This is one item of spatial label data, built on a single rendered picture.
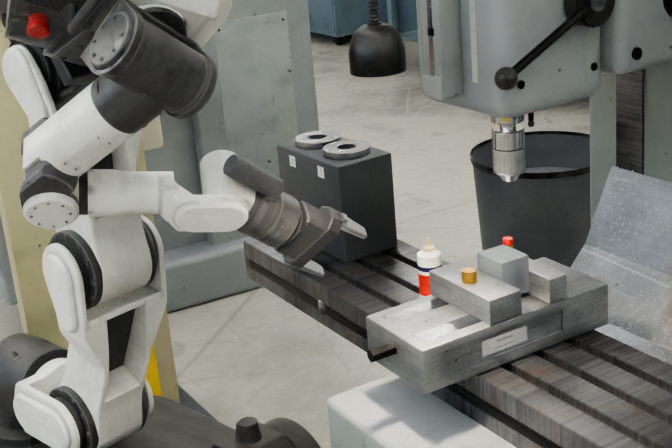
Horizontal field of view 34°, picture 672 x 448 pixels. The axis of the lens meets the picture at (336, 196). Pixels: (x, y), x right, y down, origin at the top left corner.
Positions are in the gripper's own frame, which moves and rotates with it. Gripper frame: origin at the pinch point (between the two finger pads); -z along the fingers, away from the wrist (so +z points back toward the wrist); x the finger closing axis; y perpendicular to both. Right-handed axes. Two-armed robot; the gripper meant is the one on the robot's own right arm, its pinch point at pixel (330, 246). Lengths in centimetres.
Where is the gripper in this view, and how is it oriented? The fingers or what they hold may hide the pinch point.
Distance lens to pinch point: 182.8
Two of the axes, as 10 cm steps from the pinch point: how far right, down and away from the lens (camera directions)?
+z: -7.1, -3.9, -5.9
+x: 6.7, -6.2, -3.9
